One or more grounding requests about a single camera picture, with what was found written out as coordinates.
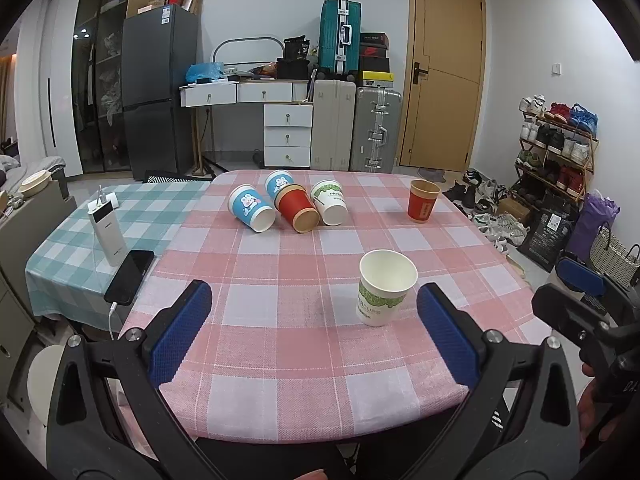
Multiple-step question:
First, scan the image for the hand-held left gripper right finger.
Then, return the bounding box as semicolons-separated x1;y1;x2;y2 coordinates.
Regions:
416;282;582;480

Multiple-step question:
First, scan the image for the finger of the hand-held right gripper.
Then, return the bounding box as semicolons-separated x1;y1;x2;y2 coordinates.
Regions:
531;284;612;361
556;257;640;313

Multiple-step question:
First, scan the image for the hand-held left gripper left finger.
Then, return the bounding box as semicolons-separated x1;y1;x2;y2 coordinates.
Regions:
46;279;214;480

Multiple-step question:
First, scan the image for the white green paper cup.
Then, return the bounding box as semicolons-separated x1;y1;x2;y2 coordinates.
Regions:
310;179;349;226
357;249;419;328

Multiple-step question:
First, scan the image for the red brown paper cup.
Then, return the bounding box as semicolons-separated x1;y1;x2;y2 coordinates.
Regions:
406;178;442;224
275;184;321;234

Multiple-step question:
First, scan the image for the blue rabbit paper cup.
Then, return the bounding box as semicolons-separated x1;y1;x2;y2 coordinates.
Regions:
228;185;277;233
264;170;295;204

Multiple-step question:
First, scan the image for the person's right hand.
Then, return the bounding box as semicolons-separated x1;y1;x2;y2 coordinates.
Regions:
574;360;627;463

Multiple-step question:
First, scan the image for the woven basket bag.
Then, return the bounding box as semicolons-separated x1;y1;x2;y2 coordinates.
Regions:
588;222;640;291

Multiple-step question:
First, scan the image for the black printed sack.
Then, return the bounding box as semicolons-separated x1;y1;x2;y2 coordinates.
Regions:
516;206;581;273

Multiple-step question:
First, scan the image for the purple plastic bag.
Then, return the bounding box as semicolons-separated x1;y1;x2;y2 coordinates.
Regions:
565;191;622;261

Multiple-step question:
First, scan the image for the black smartphone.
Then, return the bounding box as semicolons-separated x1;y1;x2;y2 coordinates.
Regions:
103;249;156;306

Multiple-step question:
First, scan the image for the brown cardboard box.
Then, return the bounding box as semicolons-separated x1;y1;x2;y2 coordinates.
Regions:
496;196;532;226

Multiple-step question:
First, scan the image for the wooden shoe rack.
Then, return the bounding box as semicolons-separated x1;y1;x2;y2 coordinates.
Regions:
510;110;601;216

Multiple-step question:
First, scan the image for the pile of shoes on floor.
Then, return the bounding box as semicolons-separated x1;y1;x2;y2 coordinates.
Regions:
440;168;532;256

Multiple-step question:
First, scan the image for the white power bank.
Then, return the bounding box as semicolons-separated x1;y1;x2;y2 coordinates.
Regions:
87;199;126;267

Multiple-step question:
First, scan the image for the green checked tablecloth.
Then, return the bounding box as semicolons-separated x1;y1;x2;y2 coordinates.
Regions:
25;179;213;333

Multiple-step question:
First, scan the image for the shoe rack with shoes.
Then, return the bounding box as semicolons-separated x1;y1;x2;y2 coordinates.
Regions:
514;94;599;205

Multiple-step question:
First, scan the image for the pink checked tablecloth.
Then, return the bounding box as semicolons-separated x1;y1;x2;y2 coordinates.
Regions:
102;169;538;443

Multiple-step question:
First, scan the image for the black white floor mat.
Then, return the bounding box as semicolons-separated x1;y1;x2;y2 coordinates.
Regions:
144;169;217;184

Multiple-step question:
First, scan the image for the beige bowl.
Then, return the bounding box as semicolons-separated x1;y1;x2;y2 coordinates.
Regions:
20;170;54;199

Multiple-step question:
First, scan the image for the silver suitcase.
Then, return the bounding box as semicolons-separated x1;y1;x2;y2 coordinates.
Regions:
349;85;403;174

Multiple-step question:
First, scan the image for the white drawer unit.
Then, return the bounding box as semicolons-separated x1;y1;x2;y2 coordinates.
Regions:
263;103;314;169

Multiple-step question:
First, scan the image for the beige suitcase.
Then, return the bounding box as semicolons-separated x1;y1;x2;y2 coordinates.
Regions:
310;78;357;172

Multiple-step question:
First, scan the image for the dark grey refrigerator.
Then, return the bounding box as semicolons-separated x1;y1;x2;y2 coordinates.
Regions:
121;3;200;182

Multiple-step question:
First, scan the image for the wooden door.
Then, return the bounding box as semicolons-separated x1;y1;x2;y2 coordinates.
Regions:
400;0;487;173

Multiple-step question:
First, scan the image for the white desk with drawers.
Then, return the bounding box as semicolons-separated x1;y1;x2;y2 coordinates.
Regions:
179;78;315;109

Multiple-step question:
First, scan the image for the blue plastic bag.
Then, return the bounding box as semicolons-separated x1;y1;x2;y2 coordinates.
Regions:
185;61;226;84

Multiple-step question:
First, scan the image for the yellow white shoe box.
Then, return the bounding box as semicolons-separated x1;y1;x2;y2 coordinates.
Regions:
358;71;395;88

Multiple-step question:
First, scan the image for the glass door cabinet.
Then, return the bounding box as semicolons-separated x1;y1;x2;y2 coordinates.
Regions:
70;0;138;176

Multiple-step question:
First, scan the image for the black bag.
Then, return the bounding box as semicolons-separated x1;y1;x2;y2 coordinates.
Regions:
275;35;313;81

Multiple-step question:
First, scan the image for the teal suitcase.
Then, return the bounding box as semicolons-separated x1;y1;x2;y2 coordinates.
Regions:
318;0;362;80

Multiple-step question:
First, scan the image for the arched metal frame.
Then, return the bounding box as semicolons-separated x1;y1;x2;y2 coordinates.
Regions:
212;36;284;77

